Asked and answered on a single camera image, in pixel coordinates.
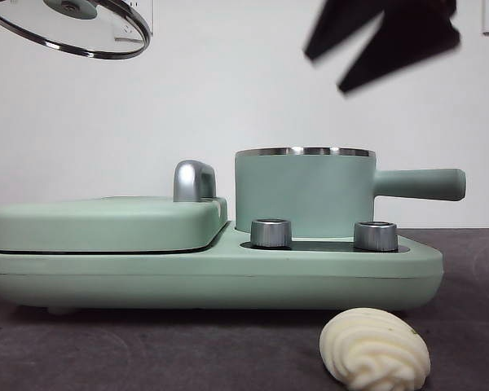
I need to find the glass pot lid green knob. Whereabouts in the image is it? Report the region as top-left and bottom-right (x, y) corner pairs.
(0, 0), (153, 61)

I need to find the swirled white steamed bun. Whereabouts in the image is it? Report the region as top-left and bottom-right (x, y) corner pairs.
(319, 307), (432, 391)

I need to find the mint green steamer pot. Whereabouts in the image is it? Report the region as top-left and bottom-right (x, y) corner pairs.
(233, 146), (468, 240)

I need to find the silver control knob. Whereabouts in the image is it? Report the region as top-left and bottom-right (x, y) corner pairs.
(249, 217), (293, 248)
(353, 220), (399, 252)

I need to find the mint green breakfast machine base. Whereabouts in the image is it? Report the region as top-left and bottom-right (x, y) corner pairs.
(0, 228), (445, 317)

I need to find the mint green hinged griddle lid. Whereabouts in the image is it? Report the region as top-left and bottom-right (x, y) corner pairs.
(0, 195), (230, 252)

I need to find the silver griddle lid handle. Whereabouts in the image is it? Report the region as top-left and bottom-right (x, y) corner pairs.
(173, 160), (218, 203)

